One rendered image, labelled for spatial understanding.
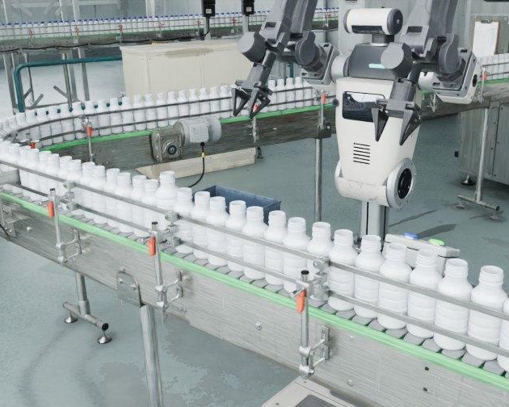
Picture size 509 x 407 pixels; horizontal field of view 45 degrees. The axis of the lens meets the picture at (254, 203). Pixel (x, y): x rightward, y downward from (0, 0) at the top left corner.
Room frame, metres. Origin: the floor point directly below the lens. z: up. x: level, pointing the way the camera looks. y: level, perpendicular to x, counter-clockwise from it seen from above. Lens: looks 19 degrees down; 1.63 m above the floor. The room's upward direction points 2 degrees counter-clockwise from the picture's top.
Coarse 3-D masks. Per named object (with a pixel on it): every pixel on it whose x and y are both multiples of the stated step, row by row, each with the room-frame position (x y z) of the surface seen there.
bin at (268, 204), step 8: (216, 192) 2.17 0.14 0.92; (224, 192) 2.14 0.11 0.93; (232, 192) 2.12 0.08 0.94; (240, 192) 2.09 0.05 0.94; (248, 192) 2.07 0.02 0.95; (192, 200) 2.08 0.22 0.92; (232, 200) 2.12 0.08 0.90; (248, 200) 2.06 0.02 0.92; (256, 200) 2.04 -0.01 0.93; (264, 200) 2.01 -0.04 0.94; (272, 200) 1.99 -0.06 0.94; (280, 200) 1.97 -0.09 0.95; (264, 208) 1.91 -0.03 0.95; (272, 208) 1.94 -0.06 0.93; (264, 216) 1.91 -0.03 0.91
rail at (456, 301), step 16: (0, 160) 2.00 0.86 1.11; (48, 176) 1.80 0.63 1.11; (32, 192) 1.88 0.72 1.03; (96, 192) 1.64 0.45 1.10; (80, 208) 1.70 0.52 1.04; (160, 208) 1.46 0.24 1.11; (128, 224) 1.55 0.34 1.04; (208, 224) 1.34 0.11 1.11; (256, 240) 1.25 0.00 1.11; (224, 256) 1.31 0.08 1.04; (304, 256) 1.16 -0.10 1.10; (272, 272) 1.22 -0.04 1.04; (352, 272) 1.08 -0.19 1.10; (368, 272) 1.06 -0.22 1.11; (416, 288) 0.99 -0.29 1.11; (368, 304) 1.06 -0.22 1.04; (464, 304) 0.93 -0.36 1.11; (400, 320) 1.01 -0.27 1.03; (416, 320) 0.99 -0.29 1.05; (448, 336) 0.95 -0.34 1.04; (464, 336) 0.93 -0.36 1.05; (496, 352) 0.89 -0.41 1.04
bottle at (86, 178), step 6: (90, 162) 1.74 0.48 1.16; (84, 168) 1.71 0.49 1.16; (90, 168) 1.72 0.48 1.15; (84, 174) 1.72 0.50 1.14; (90, 174) 1.71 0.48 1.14; (84, 180) 1.70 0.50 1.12; (90, 180) 1.70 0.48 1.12; (84, 192) 1.70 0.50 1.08; (84, 198) 1.71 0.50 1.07; (90, 198) 1.70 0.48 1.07; (84, 204) 1.71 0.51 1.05; (90, 204) 1.70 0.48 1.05; (90, 216) 1.70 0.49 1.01
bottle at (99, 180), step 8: (96, 168) 1.70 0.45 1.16; (96, 176) 1.67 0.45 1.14; (104, 176) 1.68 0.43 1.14; (96, 184) 1.66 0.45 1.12; (104, 184) 1.66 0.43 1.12; (96, 200) 1.66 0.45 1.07; (104, 200) 1.66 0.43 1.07; (96, 208) 1.66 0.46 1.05; (104, 208) 1.66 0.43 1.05; (96, 216) 1.66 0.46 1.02
